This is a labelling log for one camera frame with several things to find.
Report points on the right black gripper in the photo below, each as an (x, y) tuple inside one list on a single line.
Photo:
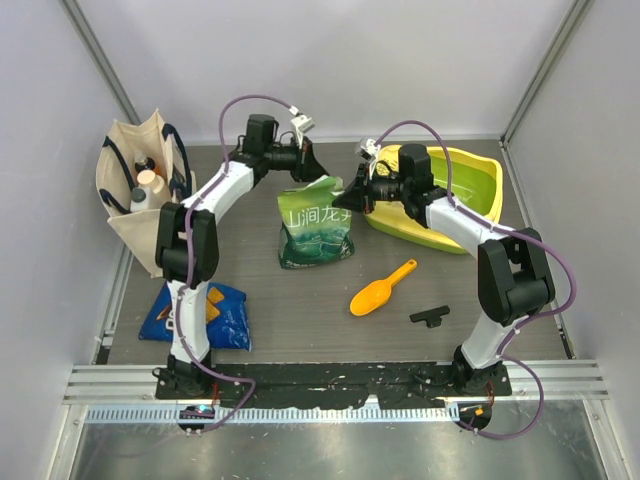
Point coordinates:
[(352, 198)]

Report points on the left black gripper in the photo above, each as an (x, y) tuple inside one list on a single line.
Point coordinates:
[(307, 168)]

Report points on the green cat litter bag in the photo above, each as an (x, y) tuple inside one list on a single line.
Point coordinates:
[(313, 231)]

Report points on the yellow plastic scoop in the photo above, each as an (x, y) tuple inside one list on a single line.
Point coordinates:
[(378, 292)]

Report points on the black bag clip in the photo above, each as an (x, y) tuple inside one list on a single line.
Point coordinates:
[(432, 318)]

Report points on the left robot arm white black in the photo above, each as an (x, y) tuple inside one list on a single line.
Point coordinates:
[(187, 250)]

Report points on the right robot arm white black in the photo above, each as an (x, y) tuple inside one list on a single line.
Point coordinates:
[(513, 275)]

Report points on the yellow green litter box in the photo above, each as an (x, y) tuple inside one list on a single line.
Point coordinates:
[(478, 184)]

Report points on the beige canvas tote bag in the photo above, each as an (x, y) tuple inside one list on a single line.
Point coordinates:
[(116, 177)]

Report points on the blue Doritos chip bag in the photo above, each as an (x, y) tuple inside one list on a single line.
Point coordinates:
[(227, 322)]

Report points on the white bottle in tote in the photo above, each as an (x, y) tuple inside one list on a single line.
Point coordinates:
[(151, 180)]

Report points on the grey capped bottle in tote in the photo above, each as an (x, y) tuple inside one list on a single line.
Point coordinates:
[(141, 200)]

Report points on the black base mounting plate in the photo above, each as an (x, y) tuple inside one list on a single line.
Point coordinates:
[(328, 386)]

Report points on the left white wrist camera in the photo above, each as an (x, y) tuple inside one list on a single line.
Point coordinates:
[(301, 124)]

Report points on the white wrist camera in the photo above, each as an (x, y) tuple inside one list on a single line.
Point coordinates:
[(369, 150), (301, 124)]

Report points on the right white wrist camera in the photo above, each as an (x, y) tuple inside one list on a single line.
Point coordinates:
[(369, 150)]

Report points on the aluminium rail frame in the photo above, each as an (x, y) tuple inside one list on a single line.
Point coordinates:
[(121, 393)]

